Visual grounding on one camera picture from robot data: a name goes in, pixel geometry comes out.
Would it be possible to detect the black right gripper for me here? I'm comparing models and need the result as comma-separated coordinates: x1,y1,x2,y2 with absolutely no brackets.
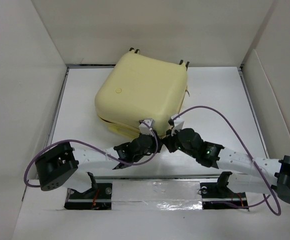
159,126,197,159

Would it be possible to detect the yellow hard-shell suitcase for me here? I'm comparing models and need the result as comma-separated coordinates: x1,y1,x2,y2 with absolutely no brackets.
94,48,190,138

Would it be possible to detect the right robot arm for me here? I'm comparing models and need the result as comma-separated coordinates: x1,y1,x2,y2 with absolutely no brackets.
162,128,290,204

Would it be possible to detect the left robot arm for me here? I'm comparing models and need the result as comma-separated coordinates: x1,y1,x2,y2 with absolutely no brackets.
33,134,163,199

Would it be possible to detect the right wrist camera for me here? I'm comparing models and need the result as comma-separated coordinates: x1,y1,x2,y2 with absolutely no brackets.
168,114,184,133

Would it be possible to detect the metal rail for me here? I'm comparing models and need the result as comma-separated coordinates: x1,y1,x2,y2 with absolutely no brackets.
95,174,220,181

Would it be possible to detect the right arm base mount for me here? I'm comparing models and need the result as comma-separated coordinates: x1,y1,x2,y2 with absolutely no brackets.
197,182,248,210

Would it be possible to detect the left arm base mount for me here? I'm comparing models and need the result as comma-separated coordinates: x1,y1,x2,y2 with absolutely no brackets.
64,182,113,211

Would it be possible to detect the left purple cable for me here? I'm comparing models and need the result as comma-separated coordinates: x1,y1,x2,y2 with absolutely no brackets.
25,124,160,188

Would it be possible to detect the purple cable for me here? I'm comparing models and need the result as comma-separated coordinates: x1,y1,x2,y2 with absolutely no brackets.
25,124,160,188
172,106,282,216

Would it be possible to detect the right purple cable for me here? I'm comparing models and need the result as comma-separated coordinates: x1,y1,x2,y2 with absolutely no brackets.
172,106,282,216

